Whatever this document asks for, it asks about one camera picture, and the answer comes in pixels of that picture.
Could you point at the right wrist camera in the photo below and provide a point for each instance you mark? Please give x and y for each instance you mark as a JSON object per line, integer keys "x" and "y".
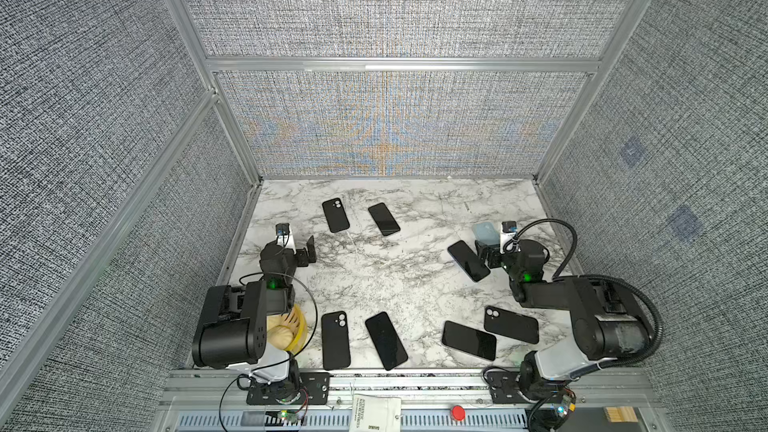
{"x": 509, "y": 239}

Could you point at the black case near left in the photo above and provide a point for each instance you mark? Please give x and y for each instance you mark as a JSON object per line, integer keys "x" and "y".
{"x": 335, "y": 341}

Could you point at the white paper label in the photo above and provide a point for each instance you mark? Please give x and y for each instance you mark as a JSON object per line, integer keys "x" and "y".
{"x": 375, "y": 414}

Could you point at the aluminium frame rail front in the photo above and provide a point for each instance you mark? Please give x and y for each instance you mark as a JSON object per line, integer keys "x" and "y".
{"x": 431, "y": 388}

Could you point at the black phone near right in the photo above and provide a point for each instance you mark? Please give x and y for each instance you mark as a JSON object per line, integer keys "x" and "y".
{"x": 469, "y": 340}

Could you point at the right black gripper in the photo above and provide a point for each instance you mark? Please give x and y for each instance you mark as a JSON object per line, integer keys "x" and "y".
{"x": 492, "y": 255}

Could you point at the yellow tape roll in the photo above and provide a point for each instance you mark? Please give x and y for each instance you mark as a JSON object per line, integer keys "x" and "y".
{"x": 288, "y": 331}

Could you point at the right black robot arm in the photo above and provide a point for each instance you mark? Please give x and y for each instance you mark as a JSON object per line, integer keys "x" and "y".
{"x": 613, "y": 324}

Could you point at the red emergency button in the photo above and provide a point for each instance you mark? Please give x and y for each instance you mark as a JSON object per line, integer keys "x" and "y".
{"x": 458, "y": 413}

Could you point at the black case far left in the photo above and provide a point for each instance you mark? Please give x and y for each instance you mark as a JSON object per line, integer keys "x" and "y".
{"x": 335, "y": 215}

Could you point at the black phone screen up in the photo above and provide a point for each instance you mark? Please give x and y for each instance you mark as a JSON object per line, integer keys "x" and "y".
{"x": 468, "y": 261}

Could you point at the black phone far centre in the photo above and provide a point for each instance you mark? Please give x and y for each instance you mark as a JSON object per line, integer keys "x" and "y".
{"x": 384, "y": 220}

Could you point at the black case near right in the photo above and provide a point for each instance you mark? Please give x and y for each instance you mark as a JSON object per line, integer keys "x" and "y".
{"x": 511, "y": 325}

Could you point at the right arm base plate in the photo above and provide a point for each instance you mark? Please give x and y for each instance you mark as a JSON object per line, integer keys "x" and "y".
{"x": 503, "y": 387}

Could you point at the black case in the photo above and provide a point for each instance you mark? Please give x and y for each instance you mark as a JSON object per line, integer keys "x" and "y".
{"x": 511, "y": 325}
{"x": 335, "y": 341}
{"x": 335, "y": 215}

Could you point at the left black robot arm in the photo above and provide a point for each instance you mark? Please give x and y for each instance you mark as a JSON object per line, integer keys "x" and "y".
{"x": 256, "y": 328}

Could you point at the black phone near centre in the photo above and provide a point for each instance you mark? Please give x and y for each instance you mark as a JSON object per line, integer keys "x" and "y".
{"x": 386, "y": 340}

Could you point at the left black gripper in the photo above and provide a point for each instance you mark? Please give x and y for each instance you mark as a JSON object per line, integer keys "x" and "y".
{"x": 303, "y": 254}

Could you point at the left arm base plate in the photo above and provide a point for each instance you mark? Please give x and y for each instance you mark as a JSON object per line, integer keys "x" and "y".
{"x": 312, "y": 387}

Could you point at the wooden block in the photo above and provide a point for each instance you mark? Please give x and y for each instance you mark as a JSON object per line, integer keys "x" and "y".
{"x": 623, "y": 414}

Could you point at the light blue phone case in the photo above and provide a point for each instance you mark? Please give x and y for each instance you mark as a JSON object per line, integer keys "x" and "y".
{"x": 486, "y": 233}

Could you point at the black phone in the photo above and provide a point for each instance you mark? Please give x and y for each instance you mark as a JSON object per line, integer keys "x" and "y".
{"x": 384, "y": 220}
{"x": 469, "y": 340}
{"x": 386, "y": 340}

